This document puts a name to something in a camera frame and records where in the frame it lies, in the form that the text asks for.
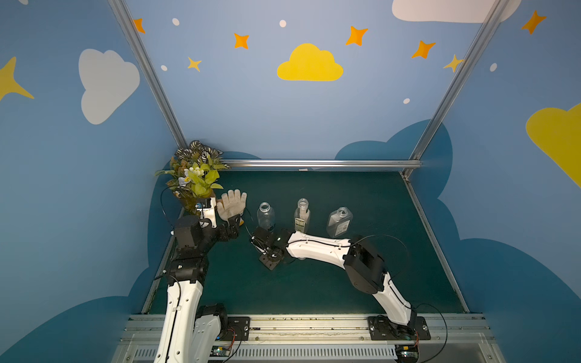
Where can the left aluminium frame post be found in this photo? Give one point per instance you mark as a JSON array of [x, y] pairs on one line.
[[132, 35]]

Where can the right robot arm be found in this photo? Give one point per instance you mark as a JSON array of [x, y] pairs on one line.
[[363, 264]]

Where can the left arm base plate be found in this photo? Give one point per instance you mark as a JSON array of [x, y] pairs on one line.
[[237, 329]]

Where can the aluminium back rail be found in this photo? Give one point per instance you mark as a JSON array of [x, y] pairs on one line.
[[332, 164]]

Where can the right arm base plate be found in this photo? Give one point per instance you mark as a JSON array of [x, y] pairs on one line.
[[382, 328]]

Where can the right circuit board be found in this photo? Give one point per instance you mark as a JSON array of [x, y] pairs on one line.
[[407, 354]]

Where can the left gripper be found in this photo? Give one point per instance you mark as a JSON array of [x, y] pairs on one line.
[[229, 227]]

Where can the left side table rail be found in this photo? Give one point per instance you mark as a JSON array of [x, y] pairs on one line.
[[159, 243]]

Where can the tall clear labelled bottle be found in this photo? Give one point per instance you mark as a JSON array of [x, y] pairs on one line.
[[302, 216]]

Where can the left circuit board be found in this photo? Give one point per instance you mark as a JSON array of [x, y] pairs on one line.
[[220, 352]]

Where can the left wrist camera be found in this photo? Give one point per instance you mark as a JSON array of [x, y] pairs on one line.
[[206, 207]]

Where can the right aluminium frame post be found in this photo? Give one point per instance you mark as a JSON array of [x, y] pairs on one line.
[[471, 58]]

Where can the aluminium frame post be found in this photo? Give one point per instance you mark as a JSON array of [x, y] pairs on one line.
[[471, 58], [132, 35]]

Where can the circuit board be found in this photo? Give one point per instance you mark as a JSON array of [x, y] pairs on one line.
[[220, 352], [407, 354]]

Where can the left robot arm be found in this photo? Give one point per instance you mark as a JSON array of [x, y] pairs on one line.
[[189, 331]]

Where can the white knitted work glove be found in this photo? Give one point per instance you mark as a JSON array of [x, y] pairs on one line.
[[231, 204]]

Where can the right side table rail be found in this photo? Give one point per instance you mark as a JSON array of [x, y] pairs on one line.
[[405, 174]]

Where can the square clear plastic bottle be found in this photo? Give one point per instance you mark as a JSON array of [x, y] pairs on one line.
[[339, 222]]

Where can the artificial potted plant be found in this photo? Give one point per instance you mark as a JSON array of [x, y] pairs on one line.
[[194, 172]]

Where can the table rail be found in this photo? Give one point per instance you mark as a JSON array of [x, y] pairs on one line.
[[405, 174], [159, 243]]

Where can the round clear plastic bottle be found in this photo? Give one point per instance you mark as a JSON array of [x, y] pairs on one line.
[[266, 216]]

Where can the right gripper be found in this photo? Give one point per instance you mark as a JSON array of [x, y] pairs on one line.
[[261, 240]]

